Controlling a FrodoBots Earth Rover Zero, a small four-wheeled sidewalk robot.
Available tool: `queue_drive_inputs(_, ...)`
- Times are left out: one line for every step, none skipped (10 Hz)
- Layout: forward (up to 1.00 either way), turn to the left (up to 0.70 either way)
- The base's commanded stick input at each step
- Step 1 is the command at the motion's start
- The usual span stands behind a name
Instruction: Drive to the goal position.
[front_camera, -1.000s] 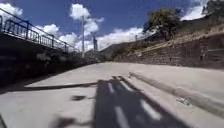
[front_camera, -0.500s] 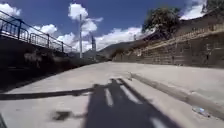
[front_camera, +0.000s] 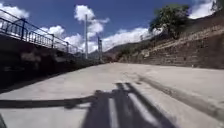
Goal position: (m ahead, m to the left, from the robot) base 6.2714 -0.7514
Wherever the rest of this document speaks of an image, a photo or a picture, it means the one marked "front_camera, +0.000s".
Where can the pale cracked concrete ground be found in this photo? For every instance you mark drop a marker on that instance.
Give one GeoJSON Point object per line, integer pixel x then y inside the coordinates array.
{"type": "Point", "coordinates": [110, 73]}

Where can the dark pole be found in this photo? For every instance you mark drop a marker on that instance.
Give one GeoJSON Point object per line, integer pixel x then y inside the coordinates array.
{"type": "Point", "coordinates": [99, 48]}

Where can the pale pole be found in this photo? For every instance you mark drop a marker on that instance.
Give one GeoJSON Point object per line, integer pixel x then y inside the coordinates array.
{"type": "Point", "coordinates": [86, 36]}

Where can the green tree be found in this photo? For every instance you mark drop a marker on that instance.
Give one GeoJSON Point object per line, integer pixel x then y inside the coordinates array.
{"type": "Point", "coordinates": [170, 18]}

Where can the dark metal railing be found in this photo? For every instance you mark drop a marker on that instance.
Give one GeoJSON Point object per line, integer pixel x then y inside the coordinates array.
{"type": "Point", "coordinates": [36, 35]}

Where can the dry brown hillside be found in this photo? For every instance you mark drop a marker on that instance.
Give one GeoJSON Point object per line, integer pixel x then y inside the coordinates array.
{"type": "Point", "coordinates": [206, 21]}

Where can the stepped stone retaining wall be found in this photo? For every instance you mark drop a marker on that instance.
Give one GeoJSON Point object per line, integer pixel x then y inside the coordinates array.
{"type": "Point", "coordinates": [186, 51]}

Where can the dark concrete wall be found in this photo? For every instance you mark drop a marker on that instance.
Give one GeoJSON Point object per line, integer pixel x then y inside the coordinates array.
{"type": "Point", "coordinates": [33, 60]}

